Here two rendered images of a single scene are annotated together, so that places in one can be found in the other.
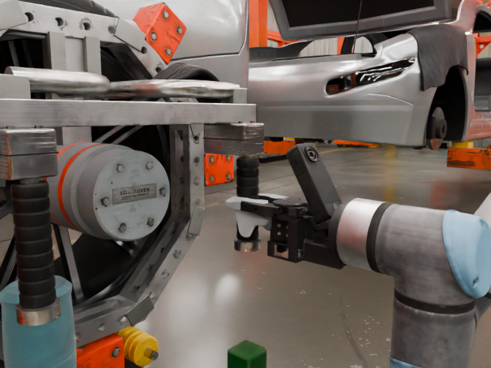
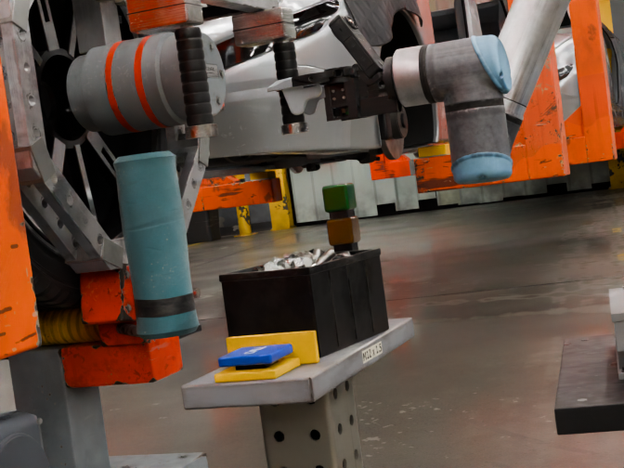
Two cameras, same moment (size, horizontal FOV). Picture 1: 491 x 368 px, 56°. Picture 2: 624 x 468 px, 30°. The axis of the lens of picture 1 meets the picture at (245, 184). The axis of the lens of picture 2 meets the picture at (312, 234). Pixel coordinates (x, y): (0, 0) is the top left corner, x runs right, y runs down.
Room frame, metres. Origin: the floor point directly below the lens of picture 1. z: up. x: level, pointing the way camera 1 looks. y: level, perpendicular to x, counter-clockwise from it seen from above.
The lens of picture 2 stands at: (-1.05, 0.64, 0.68)
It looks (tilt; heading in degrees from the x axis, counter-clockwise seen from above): 3 degrees down; 340
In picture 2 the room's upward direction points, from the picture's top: 8 degrees counter-clockwise
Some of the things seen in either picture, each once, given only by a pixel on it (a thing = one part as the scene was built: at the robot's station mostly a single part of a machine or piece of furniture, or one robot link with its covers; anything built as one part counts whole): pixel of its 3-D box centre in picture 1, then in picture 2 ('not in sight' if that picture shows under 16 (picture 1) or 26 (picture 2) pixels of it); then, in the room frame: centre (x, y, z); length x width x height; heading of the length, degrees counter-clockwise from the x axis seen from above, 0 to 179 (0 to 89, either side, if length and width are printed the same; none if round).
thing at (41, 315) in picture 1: (34, 247); (194, 80); (0.47, 0.22, 0.83); 0.04 x 0.04 x 0.16
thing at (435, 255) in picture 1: (432, 249); (466, 70); (0.53, -0.22, 0.81); 0.12 x 0.09 x 0.10; 48
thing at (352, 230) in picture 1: (365, 233); (412, 76); (0.59, -0.16, 0.81); 0.10 x 0.05 x 0.09; 138
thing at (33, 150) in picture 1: (14, 150); (164, 9); (0.49, 0.24, 0.93); 0.09 x 0.05 x 0.05; 49
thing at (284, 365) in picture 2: not in sight; (257, 370); (0.29, 0.24, 0.46); 0.08 x 0.08 x 0.01; 49
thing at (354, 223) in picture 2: not in sight; (344, 230); (0.56, 0.00, 0.59); 0.04 x 0.04 x 0.04; 49
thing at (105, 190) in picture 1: (96, 188); (147, 84); (0.70, 0.23, 0.85); 0.21 x 0.14 x 0.14; 49
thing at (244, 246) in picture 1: (247, 201); (289, 85); (0.72, 0.00, 0.83); 0.04 x 0.04 x 0.16
